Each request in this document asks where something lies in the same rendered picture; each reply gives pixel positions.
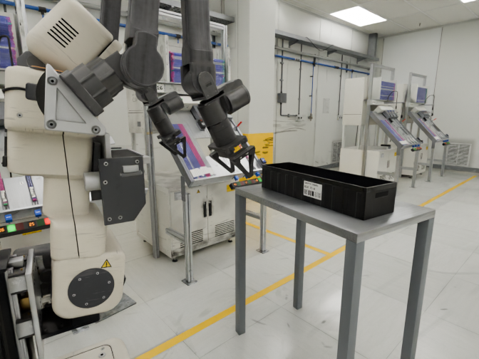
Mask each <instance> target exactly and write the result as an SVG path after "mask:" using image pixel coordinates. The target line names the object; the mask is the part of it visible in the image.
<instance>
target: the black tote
mask: <svg viewBox="0 0 479 359"><path fill-rule="evenodd" d="M396 185H397V182H393V181H388V180H384V179H377V178H373V177H366V176H362V175H355V174H351V173H347V172H340V171H336V170H328V169H324V168H320V167H313V166H309V165H302V164H298V163H294V162H281V163H274V164H266V165H262V187H263V188H266V189H270V190H272V191H275V192H278V193H281V194H285V195H287V196H290V197H293V198H296V199H300V200H302V201H305V202H308V203H311V204H315V205H317V206H320V207H324V208H327V209H330V210H333V211H335V212H339V213H342V214H345V215H348V216H350V217H354V218H357V219H360V220H363V221H364V220H367V219H372V218H374V217H379V216H382V215H385V214H390V213H392V212H394V204H395V198H396Z"/></svg>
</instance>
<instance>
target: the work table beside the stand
mask: <svg viewBox="0 0 479 359"><path fill-rule="evenodd" d="M246 198H248V199H251V200H252V201H255V202H257V203H260V204H263V205H264V206H267V207H269V208H272V209H275V210H277V211H278V212H281V213H284V214H287V215H289V216H291V217H294V218H296V219H297V225H296V244H295V261H294V295H293V307H294V308H296V309H297V310H298V309H300V308H302V296H303V281H304V252H305V236H306V223H308V224H311V225H313V226H315V227H318V228H320V229H323V230H325V231H328V232H330V233H332V234H335V235H337V236H340V237H342V238H345V239H346V247H345V257H344V275H343V284H342V294H341V312H340V321H339V339H338V348H337V358H336V359H354V355H355V347H356V332H357V323H358V315H359V300H360V292H361V277H362V269H363V261H364V246H365V241H366V240H368V239H372V238H374V237H377V236H381V235H383V234H387V233H389V232H392V231H396V230H398V229H402V228H404V227H408V226H410V225H413V224H417V223H418V224H417V230H416V241H415V246H414V253H413V263H412V269H411V280H410V286H409V292H408V303H407V309H406V319H405V325H404V331H403V342H402V347H401V358H400V359H415V356H416V346H417V341H418V332H419V326H420V321H421V311H422V305H423V296H424V290H425V284H426V275H427V270H428V260H429V254H430V249H431V239H432V234H433V224H434V219H435V213H436V210H435V209H430V208H427V207H421V206H418V205H414V204H409V203H406V202H400V201H397V200H395V204H394V212H392V213H390V214H385V215H382V216H379V217H374V218H372V219H367V220H364V221H363V220H360V219H357V218H354V217H350V216H348V215H345V214H342V213H339V212H335V211H333V210H330V209H327V208H324V207H320V206H317V205H315V204H311V203H308V202H305V201H302V200H300V199H296V198H293V197H290V196H287V195H285V194H281V193H278V192H275V191H272V190H270V189H266V188H263V187H262V184H255V185H250V186H244V187H235V331H236V332H237V333H238V335H242V334H243V333H245V304H246Z"/></svg>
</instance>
